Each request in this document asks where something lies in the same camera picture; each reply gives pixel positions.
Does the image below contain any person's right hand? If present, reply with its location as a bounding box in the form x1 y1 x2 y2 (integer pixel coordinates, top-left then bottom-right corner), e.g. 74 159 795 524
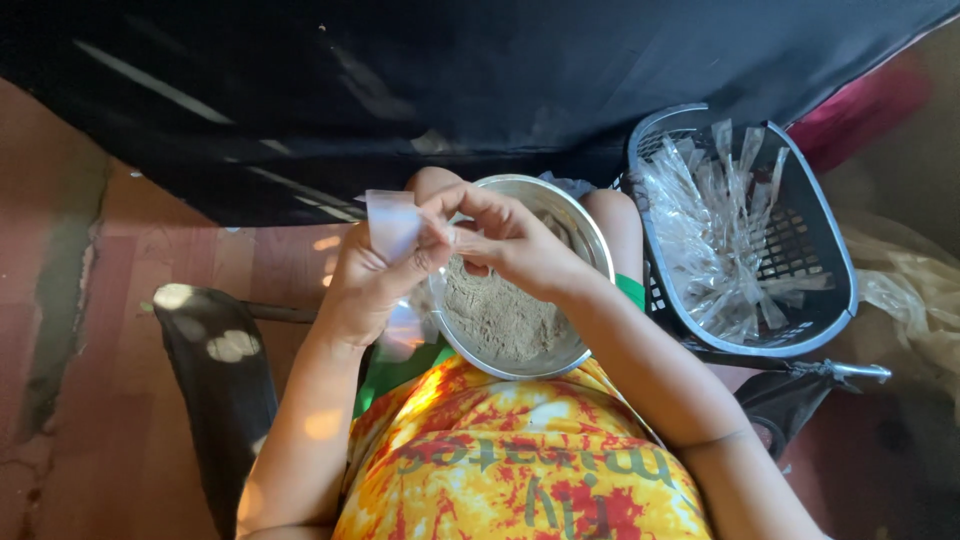
417 182 595 303

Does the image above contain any grey-brown powder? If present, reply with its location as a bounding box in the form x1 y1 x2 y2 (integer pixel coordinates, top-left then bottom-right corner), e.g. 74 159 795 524
441 212 576 366

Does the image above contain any heap of clear plastic pouches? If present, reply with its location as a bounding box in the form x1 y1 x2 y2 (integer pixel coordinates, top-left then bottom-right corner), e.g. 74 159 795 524
636 118 837 347

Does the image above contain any red cloth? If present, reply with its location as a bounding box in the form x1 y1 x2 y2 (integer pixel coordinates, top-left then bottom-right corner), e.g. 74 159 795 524
783 48 936 175

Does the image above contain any person's left hand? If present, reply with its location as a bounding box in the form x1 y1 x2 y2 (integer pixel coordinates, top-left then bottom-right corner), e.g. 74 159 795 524
318 221 456 348

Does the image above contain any black chair armrest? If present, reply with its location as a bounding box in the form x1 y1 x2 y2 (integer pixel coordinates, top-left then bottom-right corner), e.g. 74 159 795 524
152 282 322 540
733 360 894 460

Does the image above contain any small clear plastic pouch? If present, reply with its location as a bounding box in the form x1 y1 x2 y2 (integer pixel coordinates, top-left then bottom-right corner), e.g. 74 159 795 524
364 189 426 264

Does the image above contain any steel bowl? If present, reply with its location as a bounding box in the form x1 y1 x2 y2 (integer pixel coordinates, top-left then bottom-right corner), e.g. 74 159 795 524
426 174 617 381

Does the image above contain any clear plastic bag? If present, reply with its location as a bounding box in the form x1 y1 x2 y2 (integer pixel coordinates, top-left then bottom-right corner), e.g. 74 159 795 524
375 294 445 366

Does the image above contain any crumpled clear plastic sheet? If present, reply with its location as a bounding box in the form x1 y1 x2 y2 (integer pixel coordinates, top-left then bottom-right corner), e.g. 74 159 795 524
834 208 960 423

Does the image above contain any grey plastic basket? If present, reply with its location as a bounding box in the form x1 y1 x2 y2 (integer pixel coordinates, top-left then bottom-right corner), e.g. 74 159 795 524
613 102 861 360

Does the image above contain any person's right leg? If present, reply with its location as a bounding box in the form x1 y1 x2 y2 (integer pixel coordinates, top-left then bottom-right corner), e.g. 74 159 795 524
580 189 645 285

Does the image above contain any person's left leg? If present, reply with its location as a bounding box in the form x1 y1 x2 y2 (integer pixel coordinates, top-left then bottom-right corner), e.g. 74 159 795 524
405 166 468 198

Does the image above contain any yellow red tie-dye shirt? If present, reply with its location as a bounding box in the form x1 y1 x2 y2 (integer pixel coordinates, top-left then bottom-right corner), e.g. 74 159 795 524
332 354 715 540

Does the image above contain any black cloth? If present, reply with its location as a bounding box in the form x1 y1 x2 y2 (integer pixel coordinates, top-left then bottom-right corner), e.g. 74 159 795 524
0 0 960 231

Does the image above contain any person's leg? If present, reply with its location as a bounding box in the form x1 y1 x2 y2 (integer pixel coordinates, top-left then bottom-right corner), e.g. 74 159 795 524
580 189 645 285
405 166 468 198

